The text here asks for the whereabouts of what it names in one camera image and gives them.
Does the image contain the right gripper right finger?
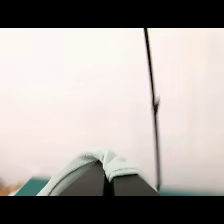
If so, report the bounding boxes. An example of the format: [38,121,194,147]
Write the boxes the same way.
[111,172,160,197]

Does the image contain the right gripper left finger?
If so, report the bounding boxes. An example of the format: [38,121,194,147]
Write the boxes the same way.
[57,159,106,197]

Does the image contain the pale green garment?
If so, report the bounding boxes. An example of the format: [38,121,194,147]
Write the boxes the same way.
[36,148,158,197]

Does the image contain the black cable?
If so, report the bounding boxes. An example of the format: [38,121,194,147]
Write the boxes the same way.
[143,27,163,192]

